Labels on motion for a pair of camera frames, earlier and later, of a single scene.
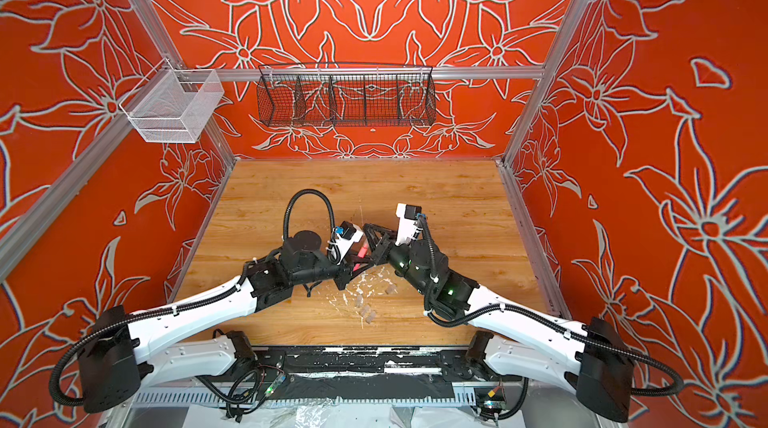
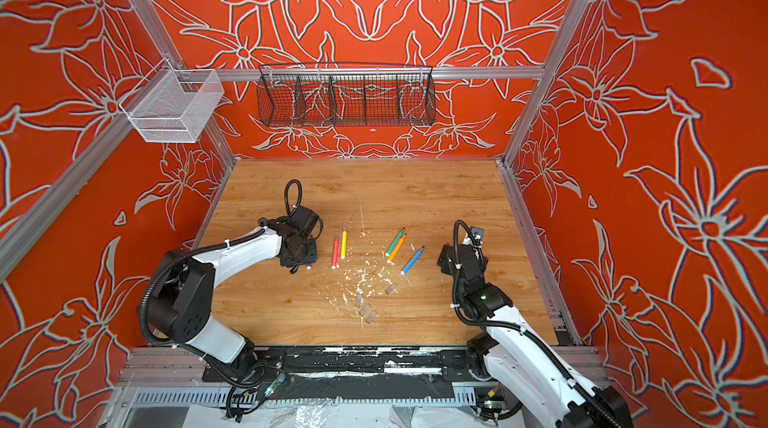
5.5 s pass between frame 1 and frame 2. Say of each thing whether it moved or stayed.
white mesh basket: stayed
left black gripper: moved
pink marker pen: moved
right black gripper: moved
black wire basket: stayed
